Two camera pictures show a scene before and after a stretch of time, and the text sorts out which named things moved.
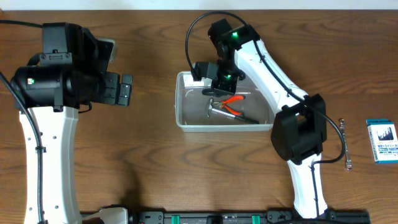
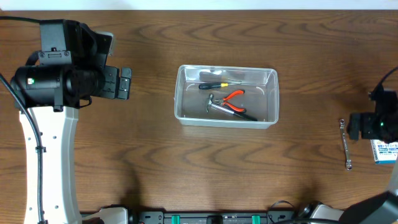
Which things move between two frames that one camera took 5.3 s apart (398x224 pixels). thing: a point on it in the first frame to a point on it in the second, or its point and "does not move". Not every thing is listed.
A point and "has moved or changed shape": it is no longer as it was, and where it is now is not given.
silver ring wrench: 348,163 does not move
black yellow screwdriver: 215,92 has moved or changed shape
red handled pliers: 222,104 has moved or changed shape
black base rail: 255,217 does not move
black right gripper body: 227,78 to 374,127
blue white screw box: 383,140 does not move
